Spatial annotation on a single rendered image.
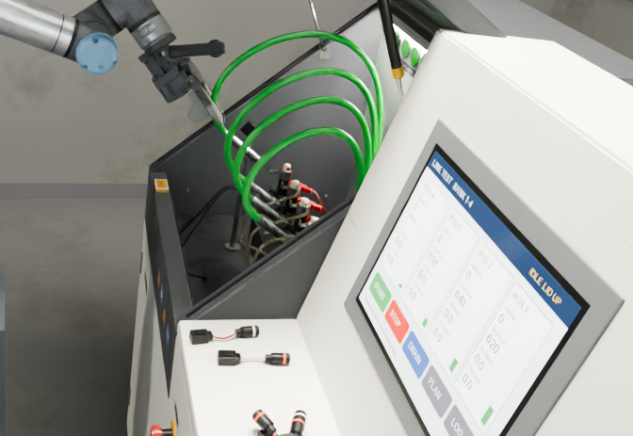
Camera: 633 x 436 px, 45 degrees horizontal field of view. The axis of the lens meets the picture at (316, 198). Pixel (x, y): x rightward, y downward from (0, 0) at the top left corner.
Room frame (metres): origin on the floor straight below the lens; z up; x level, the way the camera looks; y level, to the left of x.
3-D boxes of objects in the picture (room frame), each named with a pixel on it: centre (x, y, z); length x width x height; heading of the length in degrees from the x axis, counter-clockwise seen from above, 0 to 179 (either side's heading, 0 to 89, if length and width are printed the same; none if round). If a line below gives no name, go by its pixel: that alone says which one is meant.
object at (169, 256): (1.45, 0.30, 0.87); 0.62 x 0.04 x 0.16; 20
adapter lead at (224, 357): (1.04, 0.05, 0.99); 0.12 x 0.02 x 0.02; 106
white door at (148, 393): (1.45, 0.32, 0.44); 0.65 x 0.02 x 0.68; 20
